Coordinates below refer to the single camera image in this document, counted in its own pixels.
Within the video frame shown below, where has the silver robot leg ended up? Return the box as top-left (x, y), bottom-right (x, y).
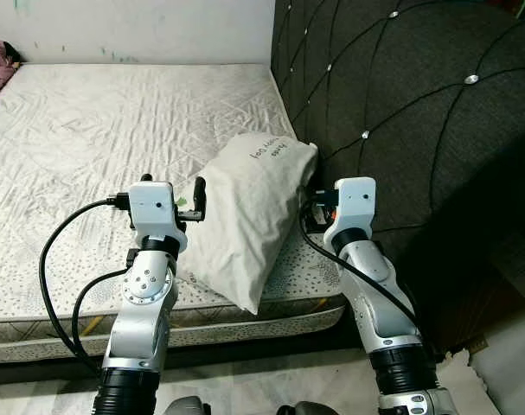
top-left (278, 400), bottom-right (339, 415)
top-left (163, 396), bottom-right (213, 415)

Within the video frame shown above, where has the silver robot right leg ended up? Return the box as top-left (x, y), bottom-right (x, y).
top-left (278, 400), bottom-right (339, 415)

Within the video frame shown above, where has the silver robot left leg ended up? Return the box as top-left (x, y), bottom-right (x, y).
top-left (163, 396), bottom-right (213, 415)

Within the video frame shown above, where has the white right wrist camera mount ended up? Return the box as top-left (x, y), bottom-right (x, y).
top-left (327, 177), bottom-right (377, 239)

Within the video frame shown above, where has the dark bed base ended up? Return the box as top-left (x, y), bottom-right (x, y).
top-left (0, 313), bottom-right (367, 386)

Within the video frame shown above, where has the grey quilted mattress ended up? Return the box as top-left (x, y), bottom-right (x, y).
top-left (0, 62), bottom-right (348, 364)

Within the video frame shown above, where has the white torn cardboard piece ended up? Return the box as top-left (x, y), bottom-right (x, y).
top-left (435, 346), bottom-right (498, 415)

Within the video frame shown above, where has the dark padded headboard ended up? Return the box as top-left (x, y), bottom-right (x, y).
top-left (271, 0), bottom-right (525, 347)

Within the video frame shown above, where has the white pillow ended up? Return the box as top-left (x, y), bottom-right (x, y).
top-left (177, 131), bottom-right (319, 316)

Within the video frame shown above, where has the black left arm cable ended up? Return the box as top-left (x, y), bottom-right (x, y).
top-left (39, 197), bottom-right (131, 377)

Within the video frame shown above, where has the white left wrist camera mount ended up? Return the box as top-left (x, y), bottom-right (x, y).
top-left (127, 180), bottom-right (188, 254)

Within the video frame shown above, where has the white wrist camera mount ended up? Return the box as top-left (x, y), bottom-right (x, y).
top-left (327, 177), bottom-right (377, 239)
top-left (127, 180), bottom-right (188, 254)

